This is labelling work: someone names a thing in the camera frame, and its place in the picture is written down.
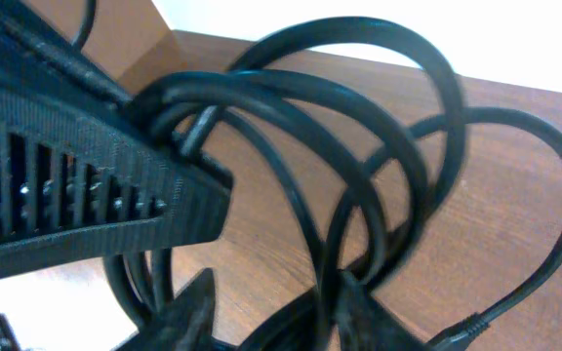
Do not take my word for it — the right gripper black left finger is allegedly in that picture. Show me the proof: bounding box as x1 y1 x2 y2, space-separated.
112 267 217 351

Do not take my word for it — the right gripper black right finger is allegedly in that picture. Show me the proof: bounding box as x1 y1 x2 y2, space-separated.
337 272 427 351

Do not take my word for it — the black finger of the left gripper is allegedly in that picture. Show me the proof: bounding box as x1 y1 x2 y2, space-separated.
0 1 233 279

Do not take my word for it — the black USB cable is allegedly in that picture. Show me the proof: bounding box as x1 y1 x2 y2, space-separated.
102 16 562 351

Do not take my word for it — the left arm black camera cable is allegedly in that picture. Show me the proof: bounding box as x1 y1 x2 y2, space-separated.
69 0 98 50

